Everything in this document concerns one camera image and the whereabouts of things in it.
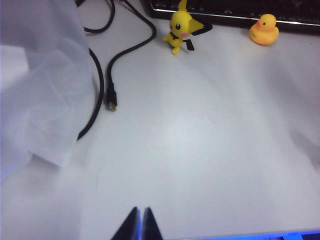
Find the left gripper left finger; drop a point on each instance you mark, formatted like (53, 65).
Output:
(130, 227)

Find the yellow rubber duck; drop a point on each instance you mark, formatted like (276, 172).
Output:
(265, 31)

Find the yellow Pichu figure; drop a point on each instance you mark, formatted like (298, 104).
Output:
(177, 27)

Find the white translucent plastic sheet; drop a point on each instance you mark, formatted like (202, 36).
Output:
(42, 87)

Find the black mechanical keyboard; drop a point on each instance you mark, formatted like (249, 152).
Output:
(237, 8)

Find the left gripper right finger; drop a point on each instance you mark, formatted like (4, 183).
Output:
(151, 227)

